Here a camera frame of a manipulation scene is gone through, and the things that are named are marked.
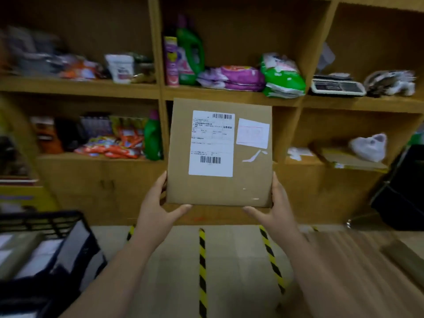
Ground row of yellow green packets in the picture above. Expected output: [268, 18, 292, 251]
[109, 115, 148, 140]

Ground pile of orange snack packets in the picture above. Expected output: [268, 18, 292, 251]
[74, 129, 145, 159]

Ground green detergent bottle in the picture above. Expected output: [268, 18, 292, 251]
[176, 15, 206, 86]

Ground purple packaged bags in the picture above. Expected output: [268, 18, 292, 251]
[197, 65, 265, 92]

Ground grey upright flat envelope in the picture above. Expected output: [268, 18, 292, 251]
[316, 42, 336, 72]

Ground black crate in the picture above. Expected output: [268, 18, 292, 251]
[0, 211, 108, 318]

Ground pile of grey packets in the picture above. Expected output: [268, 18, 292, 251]
[6, 26, 67, 76]

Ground row of purple packets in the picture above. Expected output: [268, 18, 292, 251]
[79, 114, 113, 140]

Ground wooden cupboard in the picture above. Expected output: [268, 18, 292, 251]
[0, 0, 309, 226]

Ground white keypad scale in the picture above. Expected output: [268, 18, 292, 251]
[310, 73, 367, 98]

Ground black office chair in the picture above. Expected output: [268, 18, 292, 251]
[371, 144, 424, 231]

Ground black snack packet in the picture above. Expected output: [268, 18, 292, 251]
[54, 117, 87, 151]

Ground person's right forearm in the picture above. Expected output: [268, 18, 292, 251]
[278, 227, 348, 318]

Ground stack of large cardboard boxes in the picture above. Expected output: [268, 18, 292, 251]
[298, 0, 424, 226]

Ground crumpled grey white bag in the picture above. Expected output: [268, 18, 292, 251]
[363, 70, 416, 98]

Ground person's right hand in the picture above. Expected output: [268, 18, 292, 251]
[242, 172, 299, 239]

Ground pink packet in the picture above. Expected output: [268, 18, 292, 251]
[164, 36, 179, 87]

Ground green plastic bag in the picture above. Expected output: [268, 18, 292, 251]
[260, 53, 306, 98]

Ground green plastic bottle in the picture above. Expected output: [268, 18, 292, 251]
[144, 110, 163, 161]

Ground knotted white plastic bag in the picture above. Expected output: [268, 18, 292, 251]
[348, 133, 387, 163]

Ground flat brown parcel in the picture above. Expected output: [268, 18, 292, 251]
[310, 142, 390, 173]

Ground person's left forearm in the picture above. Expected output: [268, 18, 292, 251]
[59, 225, 166, 318]

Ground yellow cardboard display stand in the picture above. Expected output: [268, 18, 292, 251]
[0, 175, 59, 212]

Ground person's left hand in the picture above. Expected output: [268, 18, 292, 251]
[136, 171, 193, 235]

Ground orange white snack bag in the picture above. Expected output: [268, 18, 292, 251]
[59, 57, 103, 80]

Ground white wrapped parcel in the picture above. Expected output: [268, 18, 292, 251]
[287, 147, 314, 162]

